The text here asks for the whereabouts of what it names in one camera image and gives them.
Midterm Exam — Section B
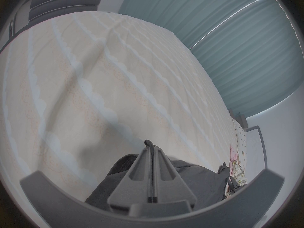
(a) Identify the white printed pillow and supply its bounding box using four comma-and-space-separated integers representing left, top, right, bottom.
233, 119, 248, 166

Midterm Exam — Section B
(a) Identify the grey bedside table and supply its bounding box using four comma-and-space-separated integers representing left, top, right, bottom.
228, 108, 248, 129

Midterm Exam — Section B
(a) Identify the white printed pyjama top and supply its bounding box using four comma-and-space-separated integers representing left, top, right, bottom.
227, 159, 246, 194

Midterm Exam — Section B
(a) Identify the black chest of drawers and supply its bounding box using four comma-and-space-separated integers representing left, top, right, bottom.
28, 0, 106, 21

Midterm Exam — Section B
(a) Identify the blue-green curtain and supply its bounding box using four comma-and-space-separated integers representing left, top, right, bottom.
190, 0, 304, 119
117, 0, 272, 50

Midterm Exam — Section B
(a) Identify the black T-shirt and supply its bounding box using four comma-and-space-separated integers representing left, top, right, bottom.
84, 140, 229, 209

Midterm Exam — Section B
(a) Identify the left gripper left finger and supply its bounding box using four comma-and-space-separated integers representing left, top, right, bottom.
107, 146, 153, 217

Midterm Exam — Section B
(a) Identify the pink garment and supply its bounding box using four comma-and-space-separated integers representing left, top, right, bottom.
230, 144, 238, 162

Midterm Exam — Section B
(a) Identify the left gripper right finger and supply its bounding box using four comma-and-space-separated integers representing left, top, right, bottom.
154, 147, 197, 217

